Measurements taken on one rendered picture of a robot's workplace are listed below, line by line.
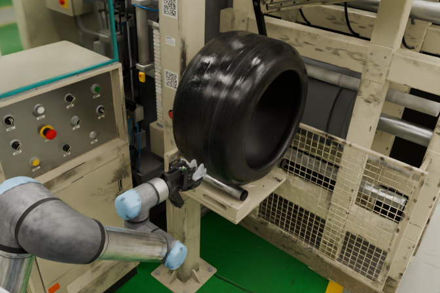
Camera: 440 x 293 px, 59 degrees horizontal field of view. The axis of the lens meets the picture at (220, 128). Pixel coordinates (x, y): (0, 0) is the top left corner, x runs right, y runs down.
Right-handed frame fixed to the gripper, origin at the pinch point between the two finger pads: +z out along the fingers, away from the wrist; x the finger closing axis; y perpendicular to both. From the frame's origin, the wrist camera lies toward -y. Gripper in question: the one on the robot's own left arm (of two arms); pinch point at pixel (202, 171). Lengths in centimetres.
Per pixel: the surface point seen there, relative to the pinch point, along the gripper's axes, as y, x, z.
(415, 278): -88, -71, 122
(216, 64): 37.2, 3.5, 4.9
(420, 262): -86, -70, 136
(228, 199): -15.2, -4.8, 12.1
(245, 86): 33.6, -9.0, 4.3
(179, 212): -47, 29, 24
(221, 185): -10.6, -0.7, 11.8
